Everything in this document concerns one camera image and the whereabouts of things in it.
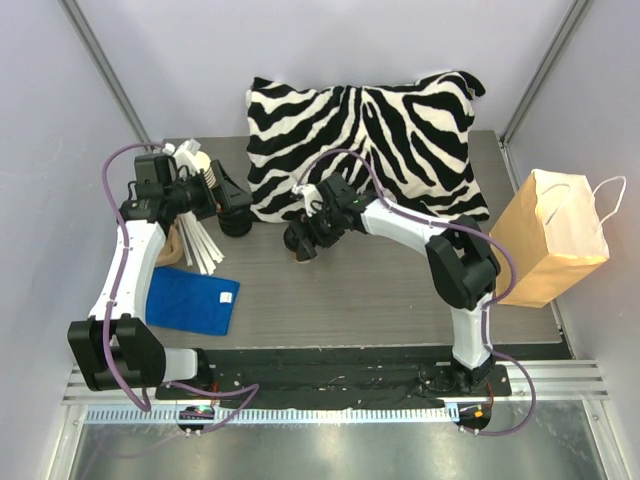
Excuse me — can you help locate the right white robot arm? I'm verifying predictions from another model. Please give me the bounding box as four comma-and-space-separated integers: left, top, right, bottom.
283, 174, 500, 395

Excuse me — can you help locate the white paper straws bundle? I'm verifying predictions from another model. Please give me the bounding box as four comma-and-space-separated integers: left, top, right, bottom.
177, 212, 225, 276

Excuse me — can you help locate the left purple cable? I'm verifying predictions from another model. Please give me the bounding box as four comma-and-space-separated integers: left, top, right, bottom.
101, 141, 261, 432

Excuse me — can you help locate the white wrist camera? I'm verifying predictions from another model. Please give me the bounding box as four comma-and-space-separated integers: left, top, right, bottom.
292, 184, 324, 217
161, 139, 203, 174

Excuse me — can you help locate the stack of paper cups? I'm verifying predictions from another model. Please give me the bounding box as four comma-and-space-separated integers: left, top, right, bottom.
194, 151, 217, 189

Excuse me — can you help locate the aluminium frame rail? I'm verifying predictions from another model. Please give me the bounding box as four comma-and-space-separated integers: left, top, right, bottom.
62, 360, 609, 405

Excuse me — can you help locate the brown paper takeout bag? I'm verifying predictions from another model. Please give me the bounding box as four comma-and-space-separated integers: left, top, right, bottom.
490, 169, 620, 308

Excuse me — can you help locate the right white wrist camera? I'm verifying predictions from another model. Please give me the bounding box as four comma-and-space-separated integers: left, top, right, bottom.
292, 184, 324, 217

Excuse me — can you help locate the white slotted cable duct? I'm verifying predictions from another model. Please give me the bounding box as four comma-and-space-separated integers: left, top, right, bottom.
84, 403, 459, 425

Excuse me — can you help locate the cardboard cup carrier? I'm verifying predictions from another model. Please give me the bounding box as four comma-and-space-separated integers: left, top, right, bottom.
156, 225, 184, 267

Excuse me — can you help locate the stack of black lids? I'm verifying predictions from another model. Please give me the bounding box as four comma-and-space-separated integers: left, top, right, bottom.
217, 208, 253, 238

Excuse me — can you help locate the zebra print pillow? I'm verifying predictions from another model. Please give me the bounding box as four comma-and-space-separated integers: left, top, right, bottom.
246, 71, 490, 223

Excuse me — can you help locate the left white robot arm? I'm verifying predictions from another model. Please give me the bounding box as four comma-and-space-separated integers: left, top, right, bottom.
67, 149, 252, 399

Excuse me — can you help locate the brown paper coffee cup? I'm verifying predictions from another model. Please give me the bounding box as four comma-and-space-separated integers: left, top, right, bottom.
293, 254, 314, 264

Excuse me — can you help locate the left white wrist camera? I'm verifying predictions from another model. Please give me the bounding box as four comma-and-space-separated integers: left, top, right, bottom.
161, 139, 203, 174

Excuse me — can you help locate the blue folded cloth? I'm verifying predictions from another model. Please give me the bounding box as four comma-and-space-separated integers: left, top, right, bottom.
145, 267, 240, 336

